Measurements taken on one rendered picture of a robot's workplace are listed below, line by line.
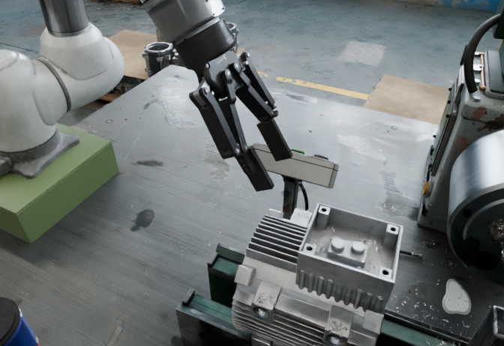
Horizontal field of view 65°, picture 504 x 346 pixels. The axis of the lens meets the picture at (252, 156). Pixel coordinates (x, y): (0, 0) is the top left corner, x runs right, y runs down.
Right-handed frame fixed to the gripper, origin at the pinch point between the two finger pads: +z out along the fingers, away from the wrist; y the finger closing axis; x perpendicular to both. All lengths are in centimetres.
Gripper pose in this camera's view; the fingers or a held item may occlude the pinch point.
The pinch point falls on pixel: (267, 157)
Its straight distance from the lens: 58.5
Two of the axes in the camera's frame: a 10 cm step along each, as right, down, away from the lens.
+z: 4.6, 8.1, 3.6
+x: -7.9, 1.9, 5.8
